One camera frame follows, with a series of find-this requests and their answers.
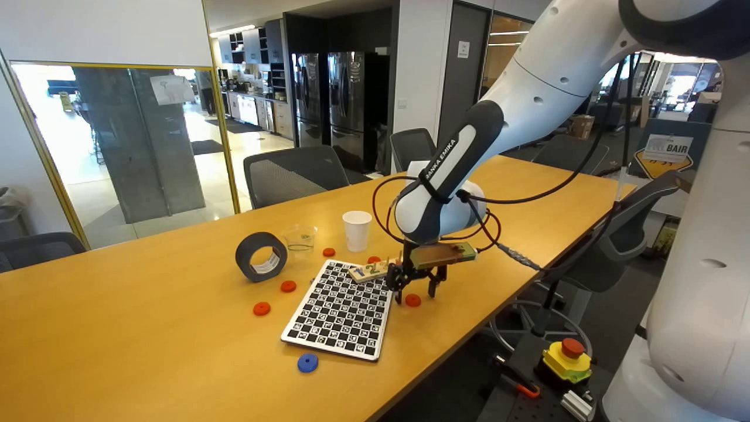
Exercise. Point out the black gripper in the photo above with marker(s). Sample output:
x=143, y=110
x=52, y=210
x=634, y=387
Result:
x=405, y=274

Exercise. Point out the red round token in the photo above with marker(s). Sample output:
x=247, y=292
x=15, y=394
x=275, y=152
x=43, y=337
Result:
x=260, y=310
x=373, y=258
x=328, y=251
x=413, y=301
x=289, y=287

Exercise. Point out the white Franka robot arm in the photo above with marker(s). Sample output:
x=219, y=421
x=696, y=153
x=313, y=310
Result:
x=562, y=62

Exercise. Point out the white cup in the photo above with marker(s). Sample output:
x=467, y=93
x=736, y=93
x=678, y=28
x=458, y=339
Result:
x=357, y=232

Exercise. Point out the clear plastic cup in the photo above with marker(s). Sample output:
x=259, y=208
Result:
x=300, y=239

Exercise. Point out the black white checkerboard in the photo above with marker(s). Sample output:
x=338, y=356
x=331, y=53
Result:
x=336, y=319

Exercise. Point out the blue round token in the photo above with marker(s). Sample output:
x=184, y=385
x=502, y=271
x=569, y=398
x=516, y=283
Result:
x=307, y=365

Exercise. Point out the grey office chair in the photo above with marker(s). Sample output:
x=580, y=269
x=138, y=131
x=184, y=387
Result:
x=295, y=178
x=411, y=147

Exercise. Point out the yellow red emergency stop button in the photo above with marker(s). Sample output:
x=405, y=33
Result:
x=566, y=365

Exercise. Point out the grey tape roll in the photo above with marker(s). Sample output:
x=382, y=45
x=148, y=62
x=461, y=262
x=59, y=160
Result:
x=243, y=262

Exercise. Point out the stainless steel refrigerator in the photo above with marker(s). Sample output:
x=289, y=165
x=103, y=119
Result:
x=307, y=97
x=344, y=101

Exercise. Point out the dark grey door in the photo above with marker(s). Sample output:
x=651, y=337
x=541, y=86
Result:
x=460, y=86

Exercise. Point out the black office chair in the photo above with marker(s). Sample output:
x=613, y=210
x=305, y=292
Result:
x=623, y=236

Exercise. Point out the kitchen counter cabinets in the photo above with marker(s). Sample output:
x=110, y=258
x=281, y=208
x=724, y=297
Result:
x=259, y=110

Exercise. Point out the small white door sign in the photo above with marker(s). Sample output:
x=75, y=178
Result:
x=461, y=51

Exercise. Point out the white and yellow sign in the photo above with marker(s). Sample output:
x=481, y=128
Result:
x=661, y=165

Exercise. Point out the white paper sheet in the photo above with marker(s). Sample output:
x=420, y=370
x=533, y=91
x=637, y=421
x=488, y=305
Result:
x=172, y=91

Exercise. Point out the gold framed glass partition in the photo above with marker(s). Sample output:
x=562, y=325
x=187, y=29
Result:
x=48, y=142

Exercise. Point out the silver metal bracket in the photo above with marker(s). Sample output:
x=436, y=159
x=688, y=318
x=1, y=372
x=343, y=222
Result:
x=576, y=407

